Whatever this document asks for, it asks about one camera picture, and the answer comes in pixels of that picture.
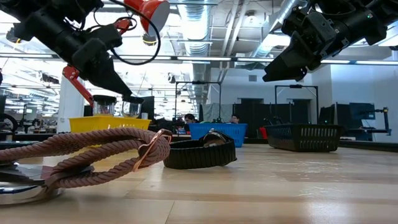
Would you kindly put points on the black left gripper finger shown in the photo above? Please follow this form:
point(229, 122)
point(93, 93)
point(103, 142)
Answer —
point(105, 74)
point(102, 87)

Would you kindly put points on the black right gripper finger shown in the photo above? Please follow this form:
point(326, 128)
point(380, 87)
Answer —
point(300, 75)
point(289, 62)

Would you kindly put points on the clear hourglass black caps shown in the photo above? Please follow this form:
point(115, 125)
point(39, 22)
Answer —
point(104, 107)

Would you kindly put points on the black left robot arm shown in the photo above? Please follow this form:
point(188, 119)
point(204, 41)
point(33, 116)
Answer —
point(31, 18)

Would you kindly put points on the yellow plastic basket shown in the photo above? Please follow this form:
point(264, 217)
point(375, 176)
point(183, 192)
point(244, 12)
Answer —
point(93, 124)

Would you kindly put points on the black computer monitor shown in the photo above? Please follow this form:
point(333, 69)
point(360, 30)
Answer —
point(362, 111)
point(149, 107)

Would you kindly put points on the black plastic basket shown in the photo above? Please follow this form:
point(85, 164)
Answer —
point(304, 138)

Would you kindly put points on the red object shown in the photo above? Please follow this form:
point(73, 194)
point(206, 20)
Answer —
point(263, 133)

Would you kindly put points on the person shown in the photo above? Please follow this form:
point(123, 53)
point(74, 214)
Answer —
point(235, 119)
point(189, 119)

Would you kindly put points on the red desk lamp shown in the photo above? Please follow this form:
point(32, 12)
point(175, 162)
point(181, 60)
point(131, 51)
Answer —
point(152, 9)

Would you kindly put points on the overhead LED light bar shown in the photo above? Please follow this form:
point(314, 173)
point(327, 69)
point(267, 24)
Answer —
point(202, 58)

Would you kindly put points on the blue plastic basket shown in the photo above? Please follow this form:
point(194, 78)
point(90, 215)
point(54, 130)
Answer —
point(217, 132)

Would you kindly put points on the black woven band watch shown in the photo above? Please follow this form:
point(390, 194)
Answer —
point(199, 155)

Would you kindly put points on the black metal rig frame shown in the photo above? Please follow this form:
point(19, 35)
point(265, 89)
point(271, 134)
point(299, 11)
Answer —
point(199, 82)
point(297, 86)

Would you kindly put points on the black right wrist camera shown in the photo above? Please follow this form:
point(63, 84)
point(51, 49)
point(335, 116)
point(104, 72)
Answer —
point(295, 18)

